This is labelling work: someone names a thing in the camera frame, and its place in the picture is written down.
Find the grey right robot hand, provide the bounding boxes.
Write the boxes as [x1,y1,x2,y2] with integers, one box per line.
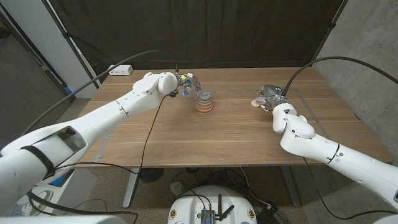
[254,84,289,112]

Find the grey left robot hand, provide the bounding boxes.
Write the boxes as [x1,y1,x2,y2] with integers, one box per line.
[173,72,203,103]

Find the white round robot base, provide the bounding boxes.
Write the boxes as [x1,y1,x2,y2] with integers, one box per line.
[167,185,258,224]

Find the black fabric backdrop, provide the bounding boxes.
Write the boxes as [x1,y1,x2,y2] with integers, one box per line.
[48,0,346,82]

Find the white power strip box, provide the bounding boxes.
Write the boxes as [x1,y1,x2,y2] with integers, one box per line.
[107,64,134,77]

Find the black backdrop stand pole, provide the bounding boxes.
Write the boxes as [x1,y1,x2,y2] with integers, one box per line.
[309,0,349,68]
[41,0,102,88]

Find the black round floor fan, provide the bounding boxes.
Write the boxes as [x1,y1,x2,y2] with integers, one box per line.
[139,167,164,184]

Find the grey table leg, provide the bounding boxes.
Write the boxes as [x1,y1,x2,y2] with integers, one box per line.
[280,166,302,208]

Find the grey round floor puck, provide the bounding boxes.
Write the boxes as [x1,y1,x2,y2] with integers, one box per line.
[170,181,185,196]

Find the white table leg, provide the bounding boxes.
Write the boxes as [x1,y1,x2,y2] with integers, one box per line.
[122,167,141,209]

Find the black power adapter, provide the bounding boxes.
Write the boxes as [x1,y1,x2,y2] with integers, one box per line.
[256,204,289,224]

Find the grey antenna radio module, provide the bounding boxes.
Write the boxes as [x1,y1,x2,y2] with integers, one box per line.
[200,194,235,224]

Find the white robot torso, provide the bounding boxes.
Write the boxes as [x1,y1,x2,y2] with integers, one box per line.
[0,215,127,224]

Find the white grey sneaker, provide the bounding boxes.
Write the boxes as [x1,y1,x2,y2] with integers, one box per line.
[9,190,54,217]

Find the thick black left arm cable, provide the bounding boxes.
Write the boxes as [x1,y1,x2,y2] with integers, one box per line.
[20,49,180,137]

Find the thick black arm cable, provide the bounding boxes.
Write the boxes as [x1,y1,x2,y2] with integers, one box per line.
[281,56,398,96]
[20,49,180,137]

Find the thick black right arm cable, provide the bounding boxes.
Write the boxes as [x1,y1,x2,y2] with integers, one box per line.
[281,56,398,96]

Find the thin black left wrist wire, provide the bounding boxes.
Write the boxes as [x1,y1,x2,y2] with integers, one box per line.
[52,95,169,174]

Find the thin black wrist wire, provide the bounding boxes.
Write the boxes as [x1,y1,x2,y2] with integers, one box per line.
[303,157,398,221]
[52,95,169,174]

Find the black tangled floor cables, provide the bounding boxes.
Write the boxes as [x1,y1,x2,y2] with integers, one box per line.
[170,167,249,200]

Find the thin black right wrist wire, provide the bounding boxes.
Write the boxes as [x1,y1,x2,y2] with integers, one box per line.
[303,157,398,221]

